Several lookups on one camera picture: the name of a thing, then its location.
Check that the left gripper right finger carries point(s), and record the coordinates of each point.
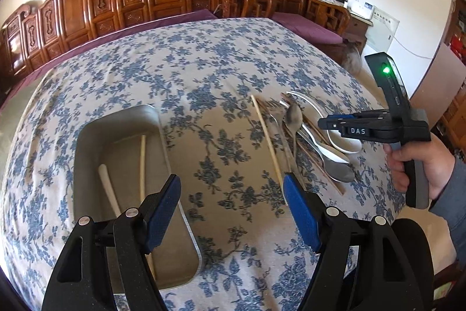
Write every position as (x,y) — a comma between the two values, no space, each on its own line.
(330,234)

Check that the blue floral tablecloth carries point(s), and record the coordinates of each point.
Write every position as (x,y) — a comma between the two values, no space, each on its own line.
(200,78)

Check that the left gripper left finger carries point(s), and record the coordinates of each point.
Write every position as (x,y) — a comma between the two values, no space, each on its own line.
(136,236)

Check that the carved wooden sofa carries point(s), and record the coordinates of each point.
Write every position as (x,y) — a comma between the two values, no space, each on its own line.
(33,35)

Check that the light bamboo chopstick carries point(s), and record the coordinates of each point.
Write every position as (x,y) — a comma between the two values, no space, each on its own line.
(269,145)

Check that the wooden side table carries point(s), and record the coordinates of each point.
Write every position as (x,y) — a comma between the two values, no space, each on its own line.
(356,31)

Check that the person's right hand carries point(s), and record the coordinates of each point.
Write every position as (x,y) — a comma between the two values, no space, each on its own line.
(437,160)

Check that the white electrical panel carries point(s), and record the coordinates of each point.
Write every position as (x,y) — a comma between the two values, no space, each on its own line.
(381,34)

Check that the grey metal tray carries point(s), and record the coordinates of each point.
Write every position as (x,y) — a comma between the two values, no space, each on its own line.
(131,144)

